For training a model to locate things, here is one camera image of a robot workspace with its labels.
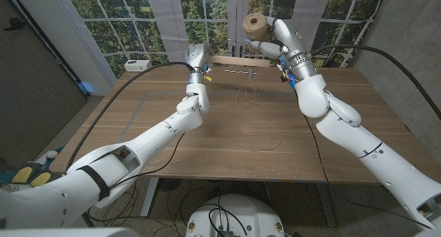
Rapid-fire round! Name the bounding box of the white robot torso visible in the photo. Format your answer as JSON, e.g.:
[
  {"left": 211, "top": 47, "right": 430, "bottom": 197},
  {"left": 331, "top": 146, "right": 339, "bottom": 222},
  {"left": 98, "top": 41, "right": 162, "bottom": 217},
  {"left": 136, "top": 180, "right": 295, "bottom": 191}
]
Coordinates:
[{"left": 185, "top": 194, "right": 286, "bottom": 237}]

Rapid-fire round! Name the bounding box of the printed window forest backdrop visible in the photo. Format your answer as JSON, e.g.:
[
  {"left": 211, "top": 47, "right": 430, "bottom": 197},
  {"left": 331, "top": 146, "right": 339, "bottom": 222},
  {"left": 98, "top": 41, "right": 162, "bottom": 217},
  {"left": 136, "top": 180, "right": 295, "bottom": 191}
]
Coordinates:
[{"left": 63, "top": 0, "right": 389, "bottom": 79}]

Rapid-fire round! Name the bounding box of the small blue object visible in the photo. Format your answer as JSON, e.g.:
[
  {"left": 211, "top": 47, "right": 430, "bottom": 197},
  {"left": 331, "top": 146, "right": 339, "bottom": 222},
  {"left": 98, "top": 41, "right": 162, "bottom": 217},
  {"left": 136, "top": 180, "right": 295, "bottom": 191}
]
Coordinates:
[{"left": 77, "top": 81, "right": 96, "bottom": 93}]

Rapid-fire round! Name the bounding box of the white and teal device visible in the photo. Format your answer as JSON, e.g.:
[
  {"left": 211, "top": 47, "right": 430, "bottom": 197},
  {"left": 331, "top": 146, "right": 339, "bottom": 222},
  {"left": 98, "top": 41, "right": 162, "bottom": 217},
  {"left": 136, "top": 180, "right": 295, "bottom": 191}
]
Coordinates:
[{"left": 34, "top": 146, "right": 66, "bottom": 165}]

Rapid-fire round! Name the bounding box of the grey table leg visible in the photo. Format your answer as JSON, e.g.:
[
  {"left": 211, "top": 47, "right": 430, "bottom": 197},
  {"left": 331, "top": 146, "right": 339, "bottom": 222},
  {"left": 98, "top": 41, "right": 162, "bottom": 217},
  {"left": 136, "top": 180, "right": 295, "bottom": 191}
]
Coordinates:
[{"left": 315, "top": 183, "right": 337, "bottom": 228}]

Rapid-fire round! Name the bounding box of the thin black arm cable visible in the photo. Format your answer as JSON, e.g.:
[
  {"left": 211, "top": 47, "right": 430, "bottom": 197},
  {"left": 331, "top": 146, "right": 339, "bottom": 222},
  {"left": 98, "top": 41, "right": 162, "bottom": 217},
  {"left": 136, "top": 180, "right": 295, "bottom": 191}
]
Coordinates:
[
  {"left": 302, "top": 114, "right": 433, "bottom": 230},
  {"left": 88, "top": 132, "right": 187, "bottom": 224}
]

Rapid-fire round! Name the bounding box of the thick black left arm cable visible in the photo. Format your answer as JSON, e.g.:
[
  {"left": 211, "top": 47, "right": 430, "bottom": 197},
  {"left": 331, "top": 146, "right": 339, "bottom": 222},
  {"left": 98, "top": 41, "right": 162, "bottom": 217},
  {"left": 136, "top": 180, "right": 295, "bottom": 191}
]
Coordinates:
[{"left": 65, "top": 61, "right": 197, "bottom": 172}]

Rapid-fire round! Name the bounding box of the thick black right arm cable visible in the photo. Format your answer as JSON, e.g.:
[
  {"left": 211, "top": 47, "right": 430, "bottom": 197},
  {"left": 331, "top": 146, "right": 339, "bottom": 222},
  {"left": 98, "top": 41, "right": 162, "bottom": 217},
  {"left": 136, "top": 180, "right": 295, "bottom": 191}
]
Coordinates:
[{"left": 311, "top": 43, "right": 441, "bottom": 120}]

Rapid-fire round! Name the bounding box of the white power socket box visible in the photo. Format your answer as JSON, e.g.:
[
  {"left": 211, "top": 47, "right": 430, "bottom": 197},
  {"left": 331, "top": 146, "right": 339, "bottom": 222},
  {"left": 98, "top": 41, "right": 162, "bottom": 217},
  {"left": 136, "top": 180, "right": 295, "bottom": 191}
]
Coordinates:
[{"left": 124, "top": 59, "right": 153, "bottom": 73}]

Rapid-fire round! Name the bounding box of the jute twine spool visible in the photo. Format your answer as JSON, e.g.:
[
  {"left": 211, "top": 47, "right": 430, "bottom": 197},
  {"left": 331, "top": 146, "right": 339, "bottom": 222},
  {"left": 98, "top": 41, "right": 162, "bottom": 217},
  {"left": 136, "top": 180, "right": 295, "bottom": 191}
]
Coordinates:
[{"left": 242, "top": 12, "right": 269, "bottom": 41}]

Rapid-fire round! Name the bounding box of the jute thread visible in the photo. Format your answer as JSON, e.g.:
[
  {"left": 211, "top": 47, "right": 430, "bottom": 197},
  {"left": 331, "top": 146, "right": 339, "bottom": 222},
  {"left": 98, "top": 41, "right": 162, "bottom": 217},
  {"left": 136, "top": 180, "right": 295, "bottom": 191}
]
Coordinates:
[{"left": 235, "top": 79, "right": 283, "bottom": 153}]

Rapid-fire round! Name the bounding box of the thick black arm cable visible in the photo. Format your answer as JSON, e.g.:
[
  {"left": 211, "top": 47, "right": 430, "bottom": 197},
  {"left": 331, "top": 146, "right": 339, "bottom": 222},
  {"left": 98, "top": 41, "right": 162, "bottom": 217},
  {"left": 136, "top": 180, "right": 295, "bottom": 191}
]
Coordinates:
[
  {"left": 65, "top": 61, "right": 197, "bottom": 172},
  {"left": 311, "top": 43, "right": 441, "bottom": 120}
]

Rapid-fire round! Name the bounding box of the wooden hanger with metal hook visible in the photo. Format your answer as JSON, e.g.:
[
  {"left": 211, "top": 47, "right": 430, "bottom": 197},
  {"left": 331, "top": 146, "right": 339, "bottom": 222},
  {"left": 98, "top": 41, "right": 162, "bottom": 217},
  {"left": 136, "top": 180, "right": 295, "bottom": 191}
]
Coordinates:
[{"left": 208, "top": 54, "right": 271, "bottom": 81}]

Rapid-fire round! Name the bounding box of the white table leg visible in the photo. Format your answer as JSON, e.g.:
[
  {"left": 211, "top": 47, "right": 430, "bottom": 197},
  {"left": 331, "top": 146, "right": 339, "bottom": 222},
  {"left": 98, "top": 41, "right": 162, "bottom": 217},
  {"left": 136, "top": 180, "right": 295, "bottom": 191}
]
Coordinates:
[{"left": 140, "top": 177, "right": 160, "bottom": 220}]

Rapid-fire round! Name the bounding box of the black and yellow padded object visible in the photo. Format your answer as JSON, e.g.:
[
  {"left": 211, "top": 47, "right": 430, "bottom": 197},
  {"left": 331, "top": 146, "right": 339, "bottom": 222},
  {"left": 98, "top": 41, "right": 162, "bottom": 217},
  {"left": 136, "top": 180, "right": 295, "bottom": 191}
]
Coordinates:
[{"left": 9, "top": 161, "right": 63, "bottom": 190}]

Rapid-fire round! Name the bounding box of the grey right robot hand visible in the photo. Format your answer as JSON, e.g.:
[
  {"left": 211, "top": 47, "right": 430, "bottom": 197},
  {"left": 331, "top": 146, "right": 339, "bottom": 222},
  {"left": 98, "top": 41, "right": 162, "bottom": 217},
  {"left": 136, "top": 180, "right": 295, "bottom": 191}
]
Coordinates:
[{"left": 244, "top": 16, "right": 318, "bottom": 83}]

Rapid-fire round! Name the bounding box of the dark textured door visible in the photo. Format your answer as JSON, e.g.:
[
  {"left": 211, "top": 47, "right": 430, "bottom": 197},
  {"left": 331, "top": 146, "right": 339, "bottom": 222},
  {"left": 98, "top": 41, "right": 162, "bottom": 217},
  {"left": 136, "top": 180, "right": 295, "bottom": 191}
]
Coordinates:
[{"left": 0, "top": 0, "right": 88, "bottom": 171}]

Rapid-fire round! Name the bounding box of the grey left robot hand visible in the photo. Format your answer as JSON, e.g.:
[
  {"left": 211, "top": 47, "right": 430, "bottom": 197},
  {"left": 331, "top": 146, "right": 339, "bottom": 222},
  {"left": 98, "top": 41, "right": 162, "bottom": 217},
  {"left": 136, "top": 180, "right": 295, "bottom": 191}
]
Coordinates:
[{"left": 185, "top": 42, "right": 215, "bottom": 84}]

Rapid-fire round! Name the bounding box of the black round floor object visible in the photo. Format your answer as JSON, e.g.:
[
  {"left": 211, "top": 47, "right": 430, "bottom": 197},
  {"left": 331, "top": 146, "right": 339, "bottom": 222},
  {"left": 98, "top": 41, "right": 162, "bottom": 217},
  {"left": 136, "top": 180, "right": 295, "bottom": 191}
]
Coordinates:
[{"left": 158, "top": 178, "right": 183, "bottom": 192}]

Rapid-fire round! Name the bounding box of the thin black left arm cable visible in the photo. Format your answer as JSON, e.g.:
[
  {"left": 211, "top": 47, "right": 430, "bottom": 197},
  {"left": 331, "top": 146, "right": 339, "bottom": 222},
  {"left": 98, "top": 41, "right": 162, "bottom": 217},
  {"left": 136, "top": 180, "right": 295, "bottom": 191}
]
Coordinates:
[{"left": 88, "top": 132, "right": 187, "bottom": 224}]

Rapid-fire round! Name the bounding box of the black torso cable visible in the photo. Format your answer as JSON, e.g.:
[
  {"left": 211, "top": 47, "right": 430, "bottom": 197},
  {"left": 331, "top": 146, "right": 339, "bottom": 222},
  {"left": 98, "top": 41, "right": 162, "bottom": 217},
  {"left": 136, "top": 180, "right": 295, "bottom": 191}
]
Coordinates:
[{"left": 207, "top": 204, "right": 249, "bottom": 237}]

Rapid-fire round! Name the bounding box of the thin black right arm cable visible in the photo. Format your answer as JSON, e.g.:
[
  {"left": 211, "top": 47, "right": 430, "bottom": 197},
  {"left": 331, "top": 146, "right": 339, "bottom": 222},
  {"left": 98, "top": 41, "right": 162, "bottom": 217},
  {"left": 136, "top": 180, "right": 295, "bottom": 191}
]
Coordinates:
[{"left": 302, "top": 114, "right": 433, "bottom": 230}]

